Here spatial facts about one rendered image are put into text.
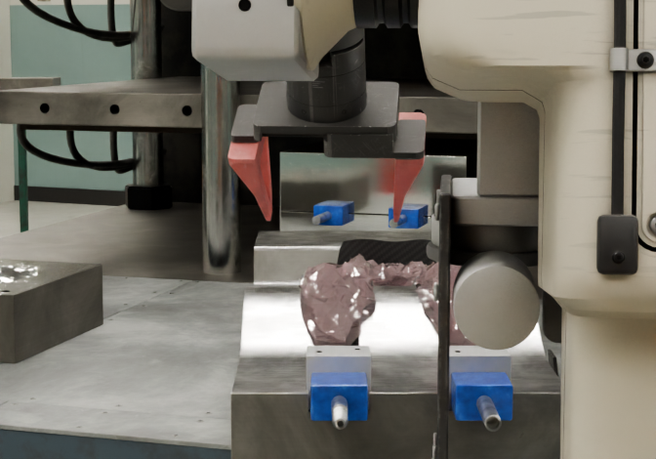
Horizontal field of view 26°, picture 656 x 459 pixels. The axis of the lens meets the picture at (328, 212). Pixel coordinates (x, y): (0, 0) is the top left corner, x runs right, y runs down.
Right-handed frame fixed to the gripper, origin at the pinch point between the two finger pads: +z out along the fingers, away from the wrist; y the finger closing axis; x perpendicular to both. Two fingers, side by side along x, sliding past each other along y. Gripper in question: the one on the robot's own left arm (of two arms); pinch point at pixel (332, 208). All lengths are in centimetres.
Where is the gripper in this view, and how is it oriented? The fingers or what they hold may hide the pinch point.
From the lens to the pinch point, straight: 107.8
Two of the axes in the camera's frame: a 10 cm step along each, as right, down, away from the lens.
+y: -10.0, -0.1, 0.9
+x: -0.8, 5.6, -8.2
